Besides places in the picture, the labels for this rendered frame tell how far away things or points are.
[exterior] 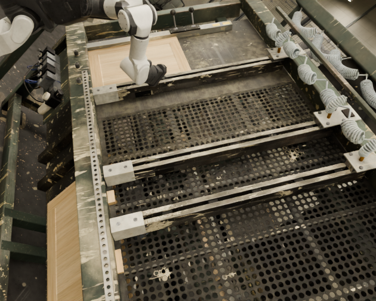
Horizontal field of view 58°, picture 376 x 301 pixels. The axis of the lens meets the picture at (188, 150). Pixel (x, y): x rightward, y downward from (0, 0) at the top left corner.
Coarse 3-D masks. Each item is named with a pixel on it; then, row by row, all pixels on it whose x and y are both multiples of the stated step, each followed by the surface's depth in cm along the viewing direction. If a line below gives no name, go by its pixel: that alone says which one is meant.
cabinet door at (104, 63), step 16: (112, 48) 210; (128, 48) 209; (160, 48) 209; (176, 48) 208; (96, 64) 199; (112, 64) 199; (176, 64) 198; (96, 80) 190; (112, 80) 190; (128, 80) 190
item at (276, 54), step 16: (288, 32) 178; (272, 48) 190; (224, 64) 188; (240, 64) 189; (256, 64) 188; (272, 64) 190; (176, 80) 181; (192, 80) 184; (208, 80) 187; (224, 80) 190; (96, 96) 175; (112, 96) 177; (128, 96) 180
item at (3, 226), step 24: (24, 96) 250; (48, 144) 232; (72, 144) 212; (144, 144) 239; (48, 168) 219; (72, 168) 199; (0, 192) 193; (48, 192) 207; (0, 216) 181; (216, 216) 261; (0, 240) 170; (0, 264) 163; (0, 288) 157
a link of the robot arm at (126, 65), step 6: (126, 60) 144; (150, 60) 149; (120, 66) 146; (126, 66) 144; (132, 66) 143; (150, 66) 149; (126, 72) 145; (132, 72) 143; (150, 72) 150; (132, 78) 143; (150, 78) 152
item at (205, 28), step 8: (208, 24) 221; (224, 24) 221; (232, 24) 222; (160, 32) 217; (168, 32) 216; (184, 32) 217; (192, 32) 218; (200, 32) 220; (208, 32) 221; (112, 40) 212; (120, 40) 212; (128, 40) 211; (152, 40) 215; (88, 48) 208; (96, 48) 209
